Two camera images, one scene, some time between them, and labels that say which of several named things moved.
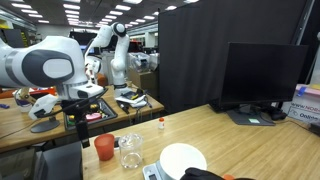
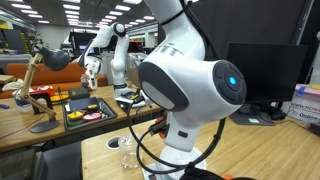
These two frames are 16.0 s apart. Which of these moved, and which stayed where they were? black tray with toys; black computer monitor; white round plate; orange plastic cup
Moved: orange plastic cup
Stayed: black tray with toys; white round plate; black computer monitor
